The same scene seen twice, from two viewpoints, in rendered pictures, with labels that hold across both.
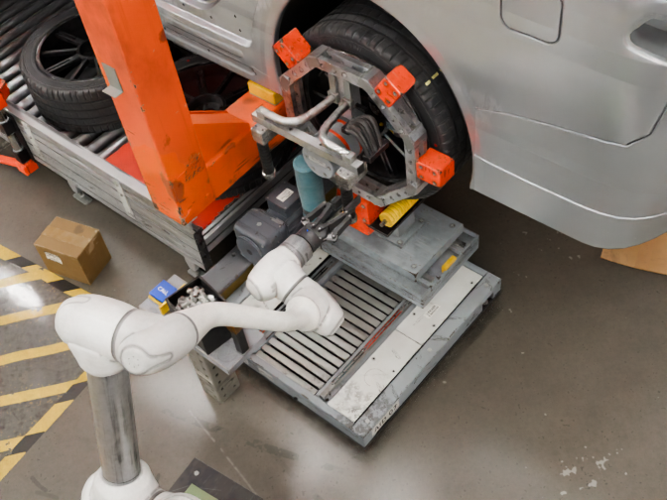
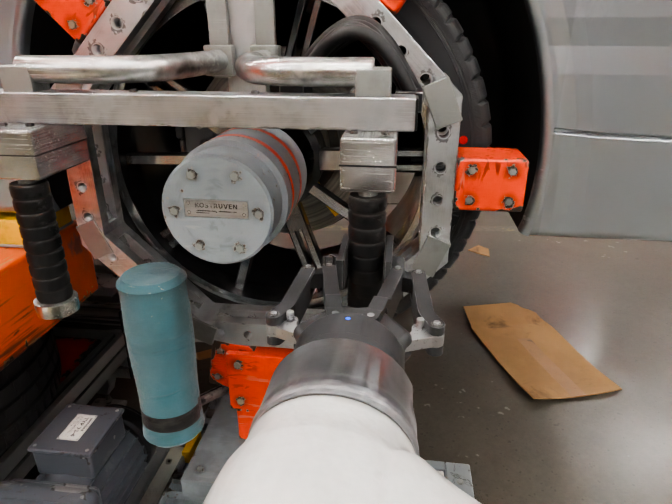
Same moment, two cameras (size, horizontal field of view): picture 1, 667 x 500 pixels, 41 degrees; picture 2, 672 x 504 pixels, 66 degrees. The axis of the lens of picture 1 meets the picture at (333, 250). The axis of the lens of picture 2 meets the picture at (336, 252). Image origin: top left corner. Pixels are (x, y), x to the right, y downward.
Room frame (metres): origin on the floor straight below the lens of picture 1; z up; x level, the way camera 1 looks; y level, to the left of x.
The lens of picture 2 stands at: (1.51, 0.26, 1.04)
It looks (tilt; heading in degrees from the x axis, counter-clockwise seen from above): 23 degrees down; 319
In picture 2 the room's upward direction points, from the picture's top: straight up
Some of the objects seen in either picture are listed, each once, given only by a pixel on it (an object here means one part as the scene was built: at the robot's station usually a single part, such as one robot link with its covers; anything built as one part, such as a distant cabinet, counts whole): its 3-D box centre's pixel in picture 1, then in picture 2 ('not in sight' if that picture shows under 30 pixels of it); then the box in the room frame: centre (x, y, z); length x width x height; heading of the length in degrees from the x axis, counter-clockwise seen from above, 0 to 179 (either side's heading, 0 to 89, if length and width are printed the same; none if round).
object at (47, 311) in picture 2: (265, 157); (43, 245); (2.09, 0.16, 0.83); 0.04 x 0.04 x 0.16
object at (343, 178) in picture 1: (350, 173); (370, 153); (1.86, -0.09, 0.93); 0.09 x 0.05 x 0.05; 132
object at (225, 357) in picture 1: (200, 322); not in sight; (1.79, 0.47, 0.44); 0.43 x 0.17 x 0.03; 42
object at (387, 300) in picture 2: (333, 223); (385, 306); (1.76, -0.01, 0.83); 0.11 x 0.01 x 0.04; 121
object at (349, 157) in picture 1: (346, 120); (309, 34); (1.97, -0.10, 1.03); 0.19 x 0.18 x 0.11; 132
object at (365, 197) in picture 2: (347, 201); (366, 261); (1.84, -0.07, 0.83); 0.04 x 0.04 x 0.16
